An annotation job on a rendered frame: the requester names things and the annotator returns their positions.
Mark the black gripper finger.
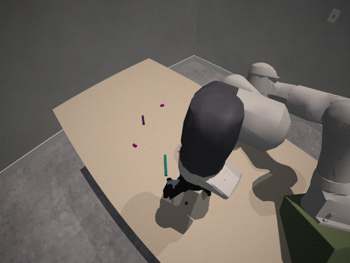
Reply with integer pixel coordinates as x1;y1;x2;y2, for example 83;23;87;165
163;178;189;204
201;188;211;200

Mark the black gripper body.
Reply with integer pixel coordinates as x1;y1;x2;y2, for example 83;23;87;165
177;174;204;191

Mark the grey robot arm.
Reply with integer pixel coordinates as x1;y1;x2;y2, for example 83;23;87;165
177;63;350;232

